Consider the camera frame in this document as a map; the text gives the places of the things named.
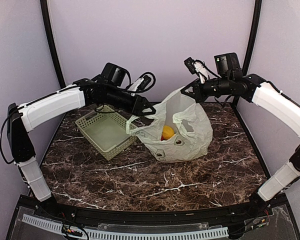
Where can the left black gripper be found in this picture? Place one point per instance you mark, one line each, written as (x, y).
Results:
(149, 106)

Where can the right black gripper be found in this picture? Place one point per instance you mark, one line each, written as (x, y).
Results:
(191, 93)

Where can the light green plastic bag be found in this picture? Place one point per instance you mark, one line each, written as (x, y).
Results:
(191, 125)

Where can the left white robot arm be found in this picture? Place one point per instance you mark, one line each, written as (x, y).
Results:
(24, 118)

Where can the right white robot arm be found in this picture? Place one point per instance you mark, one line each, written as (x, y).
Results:
(262, 93)

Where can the yellow toy fruit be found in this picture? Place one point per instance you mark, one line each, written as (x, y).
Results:
(167, 132)

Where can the light green perforated basket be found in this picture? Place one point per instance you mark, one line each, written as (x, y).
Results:
(105, 129)

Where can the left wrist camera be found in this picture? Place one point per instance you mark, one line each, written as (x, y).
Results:
(114, 75)

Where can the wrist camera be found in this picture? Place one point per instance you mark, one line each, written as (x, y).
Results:
(114, 75)
(227, 66)

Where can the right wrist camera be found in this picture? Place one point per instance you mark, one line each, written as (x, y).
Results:
(227, 66)

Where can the right black frame post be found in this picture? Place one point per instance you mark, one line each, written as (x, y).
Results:
(252, 36)

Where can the black frame post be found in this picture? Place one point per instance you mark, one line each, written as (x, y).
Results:
(51, 42)
(252, 36)

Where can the black front table rail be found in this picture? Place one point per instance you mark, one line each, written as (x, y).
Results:
(234, 216)

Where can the left black frame post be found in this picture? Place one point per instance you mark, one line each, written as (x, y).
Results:
(51, 42)

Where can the white slotted cable duct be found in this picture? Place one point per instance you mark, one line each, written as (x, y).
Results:
(107, 231)

